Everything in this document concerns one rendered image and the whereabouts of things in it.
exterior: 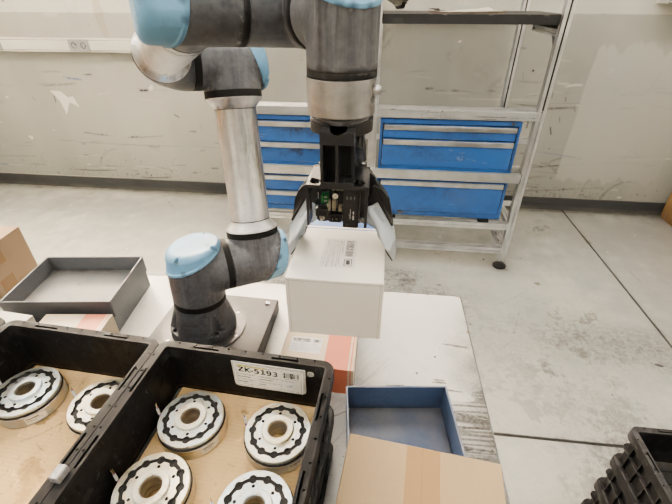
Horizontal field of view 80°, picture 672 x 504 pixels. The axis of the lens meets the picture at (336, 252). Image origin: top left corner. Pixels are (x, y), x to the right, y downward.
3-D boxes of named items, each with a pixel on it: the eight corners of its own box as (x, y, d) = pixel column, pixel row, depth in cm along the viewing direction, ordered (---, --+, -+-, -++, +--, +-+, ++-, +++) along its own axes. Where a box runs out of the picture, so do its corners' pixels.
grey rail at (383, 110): (221, 108, 222) (220, 99, 220) (537, 117, 207) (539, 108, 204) (215, 113, 214) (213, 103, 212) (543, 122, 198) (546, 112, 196)
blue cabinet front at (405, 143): (375, 212, 240) (380, 117, 209) (498, 218, 233) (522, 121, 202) (374, 214, 237) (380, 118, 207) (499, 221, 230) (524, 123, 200)
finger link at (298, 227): (265, 260, 53) (301, 212, 48) (275, 237, 58) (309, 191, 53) (284, 272, 54) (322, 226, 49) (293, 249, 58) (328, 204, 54)
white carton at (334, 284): (313, 251, 70) (311, 204, 65) (381, 255, 69) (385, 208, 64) (289, 331, 53) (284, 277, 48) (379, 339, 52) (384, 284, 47)
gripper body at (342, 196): (304, 230, 47) (299, 128, 41) (315, 198, 55) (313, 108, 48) (368, 233, 47) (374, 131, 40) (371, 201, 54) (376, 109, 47)
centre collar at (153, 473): (146, 466, 56) (145, 464, 56) (177, 474, 55) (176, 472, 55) (123, 502, 52) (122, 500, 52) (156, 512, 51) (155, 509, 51)
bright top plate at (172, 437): (177, 389, 68) (176, 387, 68) (233, 396, 67) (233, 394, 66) (144, 444, 60) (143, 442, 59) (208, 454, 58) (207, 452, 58)
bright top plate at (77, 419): (100, 374, 71) (99, 372, 70) (148, 387, 68) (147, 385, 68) (52, 423, 62) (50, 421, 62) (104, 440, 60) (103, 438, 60)
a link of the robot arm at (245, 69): (221, 280, 98) (178, 30, 80) (278, 267, 104) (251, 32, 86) (233, 297, 87) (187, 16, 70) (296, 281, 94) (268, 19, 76)
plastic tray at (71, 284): (6, 317, 98) (-3, 302, 96) (54, 270, 115) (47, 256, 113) (116, 317, 99) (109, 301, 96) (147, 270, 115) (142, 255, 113)
